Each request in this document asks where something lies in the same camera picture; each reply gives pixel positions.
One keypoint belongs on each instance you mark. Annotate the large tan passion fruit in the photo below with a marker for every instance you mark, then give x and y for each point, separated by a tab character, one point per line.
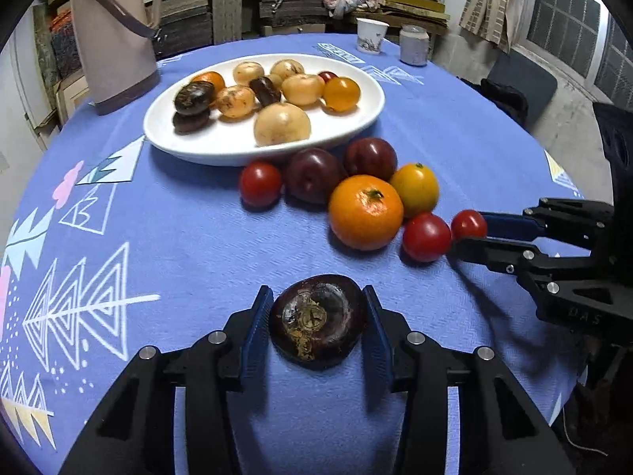
281	123

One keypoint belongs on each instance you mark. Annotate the pale tan fruit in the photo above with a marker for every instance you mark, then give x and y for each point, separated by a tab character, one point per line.
247	71

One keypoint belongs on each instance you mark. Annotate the white paper cup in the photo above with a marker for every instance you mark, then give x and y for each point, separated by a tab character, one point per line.
370	35

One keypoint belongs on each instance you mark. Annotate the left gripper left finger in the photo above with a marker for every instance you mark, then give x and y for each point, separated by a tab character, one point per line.
131	431

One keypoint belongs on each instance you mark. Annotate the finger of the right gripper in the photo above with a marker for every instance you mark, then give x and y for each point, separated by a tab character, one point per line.
513	227
497	255

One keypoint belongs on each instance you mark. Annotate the dark water chestnut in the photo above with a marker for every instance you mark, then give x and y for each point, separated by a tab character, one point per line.
185	124

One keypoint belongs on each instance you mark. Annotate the dark blue cushion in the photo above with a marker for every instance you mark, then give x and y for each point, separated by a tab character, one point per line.
523	75

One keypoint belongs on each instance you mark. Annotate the beige thermos jug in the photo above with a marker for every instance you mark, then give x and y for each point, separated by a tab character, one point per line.
114	41

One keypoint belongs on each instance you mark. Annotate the tan speckled fruit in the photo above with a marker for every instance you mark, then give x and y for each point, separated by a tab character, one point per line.
235	102

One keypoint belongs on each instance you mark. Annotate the shelf with stacked boards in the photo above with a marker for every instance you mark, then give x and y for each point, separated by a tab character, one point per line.
188	24

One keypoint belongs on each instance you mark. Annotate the red cherry tomato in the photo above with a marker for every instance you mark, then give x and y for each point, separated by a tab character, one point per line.
327	76

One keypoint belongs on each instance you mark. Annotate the dark purple plum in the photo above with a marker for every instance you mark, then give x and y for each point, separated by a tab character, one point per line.
312	175
371	156

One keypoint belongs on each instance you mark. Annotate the yellow orange citrus fruit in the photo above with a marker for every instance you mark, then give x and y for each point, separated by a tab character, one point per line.
417	187

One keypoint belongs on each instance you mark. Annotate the beige checked curtain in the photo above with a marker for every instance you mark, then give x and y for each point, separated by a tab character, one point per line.
490	21

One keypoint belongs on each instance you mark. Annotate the tan round fruit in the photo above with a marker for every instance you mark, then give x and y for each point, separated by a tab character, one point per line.
286	68

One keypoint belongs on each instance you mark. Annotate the large orange tangerine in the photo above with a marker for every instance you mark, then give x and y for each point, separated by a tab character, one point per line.
365	212

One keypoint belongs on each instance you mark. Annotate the white oval plate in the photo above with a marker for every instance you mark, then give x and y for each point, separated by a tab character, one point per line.
230	142

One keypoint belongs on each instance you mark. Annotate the barred window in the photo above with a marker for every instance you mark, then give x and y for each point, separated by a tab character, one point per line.
585	42

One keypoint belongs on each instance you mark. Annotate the red tomato near plate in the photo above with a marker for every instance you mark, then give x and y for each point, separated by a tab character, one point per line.
260	184

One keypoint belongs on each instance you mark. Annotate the small orange tangerine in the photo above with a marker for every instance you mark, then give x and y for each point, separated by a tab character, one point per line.
214	78

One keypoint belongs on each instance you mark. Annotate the large dark mangosteen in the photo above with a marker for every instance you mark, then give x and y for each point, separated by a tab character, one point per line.
194	98

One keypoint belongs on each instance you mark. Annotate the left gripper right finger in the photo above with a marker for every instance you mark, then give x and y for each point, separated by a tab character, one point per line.
501	430

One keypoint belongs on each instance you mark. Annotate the grey drink can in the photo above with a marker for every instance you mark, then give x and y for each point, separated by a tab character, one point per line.
414	45

